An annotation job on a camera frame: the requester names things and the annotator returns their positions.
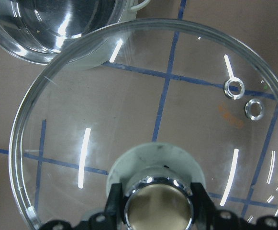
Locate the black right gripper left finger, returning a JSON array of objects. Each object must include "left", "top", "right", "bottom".
[{"left": 104, "top": 183, "right": 126, "bottom": 227}]

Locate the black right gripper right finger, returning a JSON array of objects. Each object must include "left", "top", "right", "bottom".
[{"left": 190, "top": 182, "right": 216, "bottom": 227}]

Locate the pale green steel pot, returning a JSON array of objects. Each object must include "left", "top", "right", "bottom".
[{"left": 0, "top": 0, "right": 149, "bottom": 65}]

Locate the glass pot lid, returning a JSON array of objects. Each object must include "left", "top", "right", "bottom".
[{"left": 9, "top": 19, "right": 278, "bottom": 230}]

